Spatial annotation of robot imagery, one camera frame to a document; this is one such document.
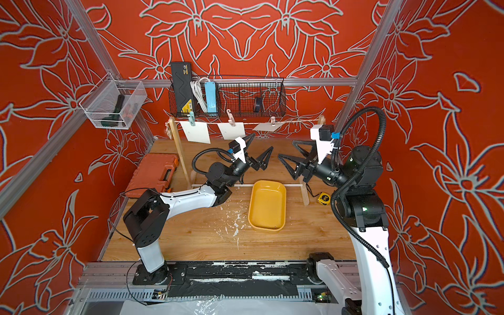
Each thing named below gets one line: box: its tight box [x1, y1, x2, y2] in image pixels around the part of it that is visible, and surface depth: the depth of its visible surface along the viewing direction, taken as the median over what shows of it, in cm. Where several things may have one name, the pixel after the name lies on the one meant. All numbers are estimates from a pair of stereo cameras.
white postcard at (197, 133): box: [179, 120, 211, 145], surface depth 71 cm
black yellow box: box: [170, 61, 194, 114], surface depth 89 cm
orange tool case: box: [124, 152, 180, 198], surface depth 102 cm
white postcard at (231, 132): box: [216, 122, 246, 140], surface depth 69 cm
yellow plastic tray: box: [248, 179, 287, 232], surface depth 92 cm
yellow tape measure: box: [317, 191, 331, 206], surface depth 93 cm
